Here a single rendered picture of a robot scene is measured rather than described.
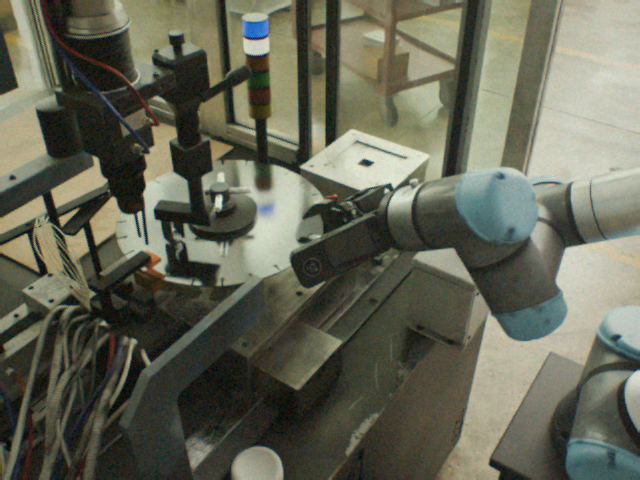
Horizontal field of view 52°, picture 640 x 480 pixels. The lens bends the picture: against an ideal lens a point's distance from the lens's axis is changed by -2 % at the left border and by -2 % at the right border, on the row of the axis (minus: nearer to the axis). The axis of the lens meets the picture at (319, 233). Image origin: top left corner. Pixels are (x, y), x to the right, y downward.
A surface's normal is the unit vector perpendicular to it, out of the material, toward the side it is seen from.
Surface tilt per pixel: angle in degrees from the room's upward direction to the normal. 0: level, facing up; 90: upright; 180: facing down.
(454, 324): 90
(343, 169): 0
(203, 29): 90
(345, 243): 62
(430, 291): 90
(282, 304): 0
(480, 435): 0
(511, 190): 56
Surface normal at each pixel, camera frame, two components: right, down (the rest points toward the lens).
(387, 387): 0.00, -0.79
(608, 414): -0.93, -0.29
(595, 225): -0.48, 0.48
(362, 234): 0.10, 0.16
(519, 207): 0.58, -0.08
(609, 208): -0.60, 0.16
